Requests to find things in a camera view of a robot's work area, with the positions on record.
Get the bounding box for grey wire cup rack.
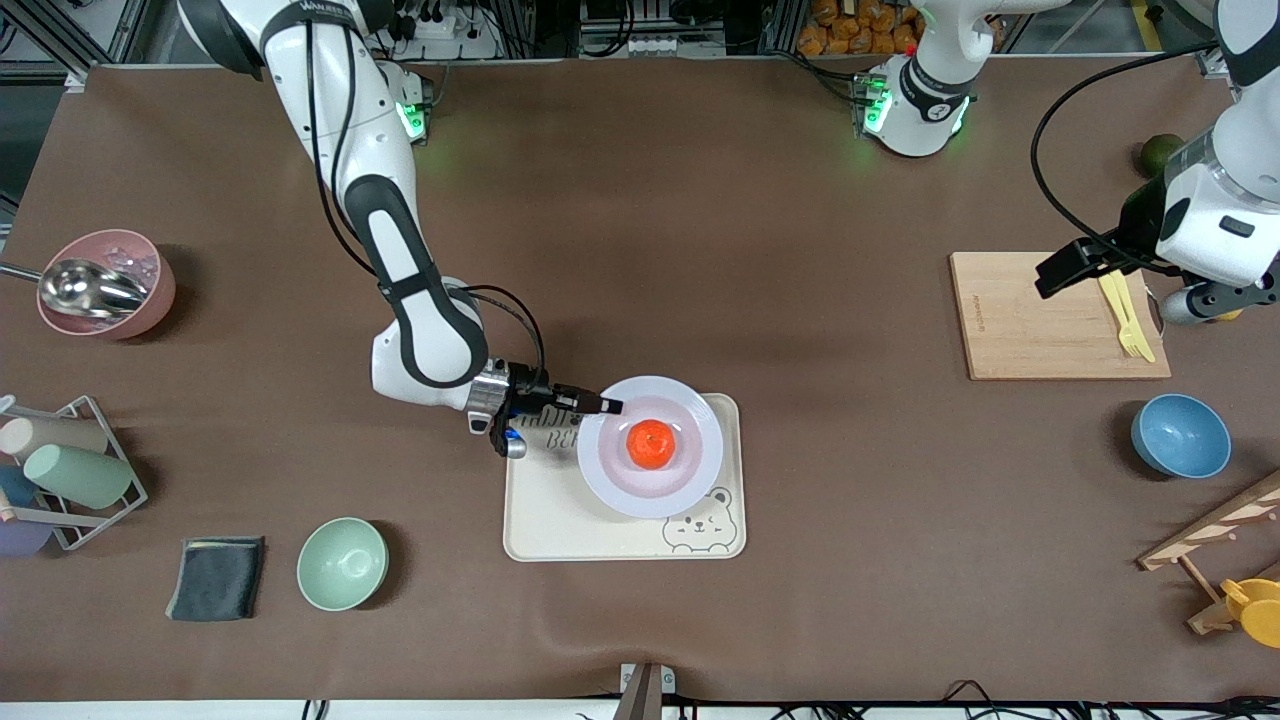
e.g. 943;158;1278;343
0;395;149;552

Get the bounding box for pale lavender round plate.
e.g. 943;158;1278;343
577;375;725;520

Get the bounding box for pink bowl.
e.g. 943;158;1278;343
37;229;177;341

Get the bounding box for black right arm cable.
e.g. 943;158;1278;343
303;20;548;389

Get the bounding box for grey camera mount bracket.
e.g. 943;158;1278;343
612;662;677;720

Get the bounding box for wooden cutting board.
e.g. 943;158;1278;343
949;251;1172;382

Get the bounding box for purple cup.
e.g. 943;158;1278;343
0;515;53;558

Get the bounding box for wooden peg dish rack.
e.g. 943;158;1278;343
1137;470;1280;636

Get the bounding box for silver metal scoop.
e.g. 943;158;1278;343
0;259;151;321

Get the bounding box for mint green cup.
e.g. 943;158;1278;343
23;444;135;510

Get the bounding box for yellow plastic fork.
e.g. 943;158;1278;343
1098;270;1144;359

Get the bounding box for yellow plastic knife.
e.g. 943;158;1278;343
1112;268;1158;364

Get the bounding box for blue bowl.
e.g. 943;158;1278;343
1131;393;1233;480

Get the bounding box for white power strip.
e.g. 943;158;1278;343
395;12;499;59

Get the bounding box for bag of orange fruits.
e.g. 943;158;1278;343
797;0;921;57

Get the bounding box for beige cup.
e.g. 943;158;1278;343
0;415;109;461

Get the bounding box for yellow plastic cup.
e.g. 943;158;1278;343
1220;577;1280;649

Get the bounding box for mint green bowl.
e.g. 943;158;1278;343
296;517;390;612

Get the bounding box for dark grey folded cloth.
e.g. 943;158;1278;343
166;536;267;622

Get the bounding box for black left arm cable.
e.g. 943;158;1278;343
1030;40;1227;277

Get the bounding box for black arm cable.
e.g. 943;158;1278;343
1030;40;1227;277
303;20;548;389

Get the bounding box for cream tray with bear print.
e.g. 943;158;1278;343
502;393;747;562

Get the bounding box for dark green lime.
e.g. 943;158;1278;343
1141;134;1187;180

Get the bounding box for orange mandarin fruit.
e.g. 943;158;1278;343
626;419;679;471

